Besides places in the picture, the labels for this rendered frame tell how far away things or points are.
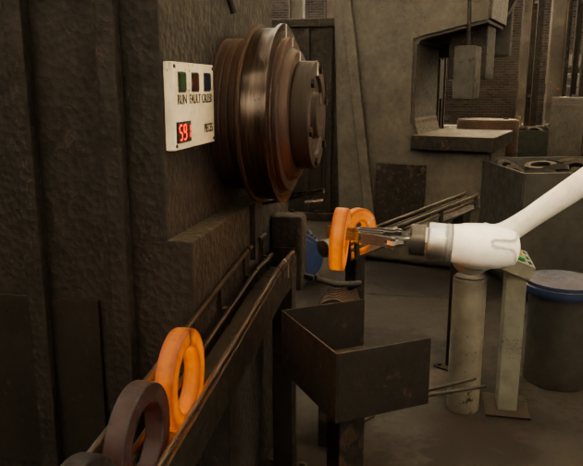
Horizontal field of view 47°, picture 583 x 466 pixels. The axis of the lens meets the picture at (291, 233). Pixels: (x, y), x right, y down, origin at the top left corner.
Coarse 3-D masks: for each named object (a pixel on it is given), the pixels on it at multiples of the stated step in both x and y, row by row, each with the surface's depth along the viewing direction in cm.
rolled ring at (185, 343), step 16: (176, 336) 116; (192, 336) 120; (160, 352) 113; (176, 352) 113; (192, 352) 124; (160, 368) 111; (176, 368) 112; (192, 368) 125; (176, 384) 112; (192, 384) 125; (176, 400) 113; (192, 400) 123; (176, 416) 113
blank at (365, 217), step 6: (354, 210) 227; (360, 210) 228; (366, 210) 230; (354, 216) 227; (360, 216) 228; (366, 216) 230; (372, 216) 232; (354, 222) 227; (360, 222) 233; (366, 222) 231; (372, 222) 233; (354, 240) 229; (366, 246) 233
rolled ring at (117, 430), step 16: (144, 384) 101; (160, 384) 106; (128, 400) 97; (144, 400) 100; (160, 400) 106; (112, 416) 96; (128, 416) 96; (160, 416) 108; (112, 432) 95; (128, 432) 95; (160, 432) 108; (112, 448) 94; (128, 448) 95; (144, 448) 108; (160, 448) 108; (128, 464) 95; (144, 464) 106
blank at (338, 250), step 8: (336, 208) 160; (344, 208) 160; (336, 216) 157; (344, 216) 156; (336, 224) 155; (344, 224) 155; (336, 232) 155; (344, 232) 155; (336, 240) 155; (344, 240) 157; (336, 248) 155; (344, 248) 164; (336, 256) 156; (344, 256) 161; (336, 264) 158; (344, 264) 163
